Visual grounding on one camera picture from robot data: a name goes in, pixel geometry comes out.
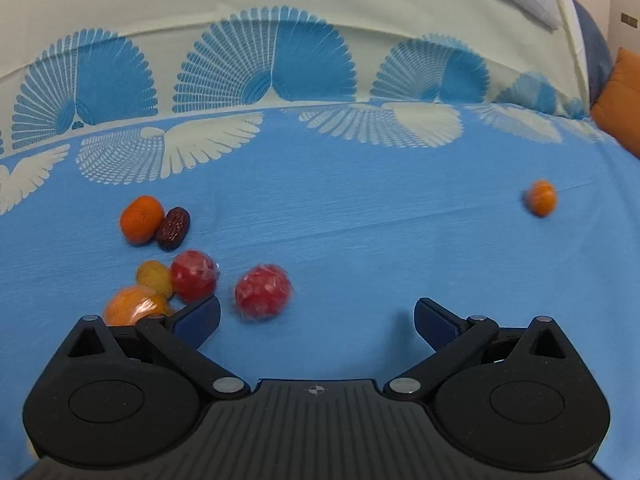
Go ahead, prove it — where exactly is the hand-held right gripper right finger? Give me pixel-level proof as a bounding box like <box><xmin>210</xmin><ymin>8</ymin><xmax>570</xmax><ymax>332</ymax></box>
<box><xmin>384</xmin><ymin>297</ymin><xmax>569</xmax><ymax>398</ymax></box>

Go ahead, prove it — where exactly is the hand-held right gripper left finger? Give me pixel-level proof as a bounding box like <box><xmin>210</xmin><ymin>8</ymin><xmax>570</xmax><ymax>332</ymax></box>
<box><xmin>65</xmin><ymin>294</ymin><xmax>251</xmax><ymax>401</ymax></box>

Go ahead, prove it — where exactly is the small yellow fruit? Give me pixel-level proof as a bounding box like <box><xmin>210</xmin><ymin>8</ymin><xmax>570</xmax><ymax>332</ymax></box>
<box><xmin>136</xmin><ymin>260</ymin><xmax>174</xmax><ymax>300</ymax></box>

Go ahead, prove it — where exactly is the plastic-wrapped red apple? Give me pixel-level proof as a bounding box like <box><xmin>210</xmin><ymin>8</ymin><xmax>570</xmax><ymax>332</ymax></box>
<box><xmin>171</xmin><ymin>250</ymin><xmax>221</xmax><ymax>304</ymax></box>
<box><xmin>234</xmin><ymin>263</ymin><xmax>294</xmax><ymax>321</ymax></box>

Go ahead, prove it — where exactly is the plastic-wrapped orange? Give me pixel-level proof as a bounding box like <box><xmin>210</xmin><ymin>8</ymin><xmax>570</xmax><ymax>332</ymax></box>
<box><xmin>103</xmin><ymin>285</ymin><xmax>174</xmax><ymax>327</ymax></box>

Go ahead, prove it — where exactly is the dark red date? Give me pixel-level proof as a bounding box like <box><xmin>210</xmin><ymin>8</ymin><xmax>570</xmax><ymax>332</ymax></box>
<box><xmin>155</xmin><ymin>207</ymin><xmax>192</xmax><ymax>251</ymax></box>

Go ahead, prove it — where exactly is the bare orange tangerine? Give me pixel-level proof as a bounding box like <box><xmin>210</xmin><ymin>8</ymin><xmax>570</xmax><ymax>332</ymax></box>
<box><xmin>120</xmin><ymin>195</ymin><xmax>165</xmax><ymax>245</ymax></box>

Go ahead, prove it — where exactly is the small bare orange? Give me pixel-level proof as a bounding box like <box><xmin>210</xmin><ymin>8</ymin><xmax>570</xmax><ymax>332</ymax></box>
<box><xmin>522</xmin><ymin>179</ymin><xmax>558</xmax><ymax>218</ymax></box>

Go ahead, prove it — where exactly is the blue cream fan-print blanket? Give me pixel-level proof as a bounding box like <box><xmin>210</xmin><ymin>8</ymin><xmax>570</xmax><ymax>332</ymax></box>
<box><xmin>0</xmin><ymin>0</ymin><xmax>640</xmax><ymax>480</ymax></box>

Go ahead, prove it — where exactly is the orange cushion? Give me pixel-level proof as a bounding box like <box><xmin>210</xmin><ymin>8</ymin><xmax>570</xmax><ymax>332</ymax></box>
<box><xmin>590</xmin><ymin>47</ymin><xmax>640</xmax><ymax>159</ymax></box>

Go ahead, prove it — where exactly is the blue sofa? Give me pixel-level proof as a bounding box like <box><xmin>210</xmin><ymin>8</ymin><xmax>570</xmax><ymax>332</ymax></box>
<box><xmin>570</xmin><ymin>0</ymin><xmax>615</xmax><ymax>107</ymax></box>

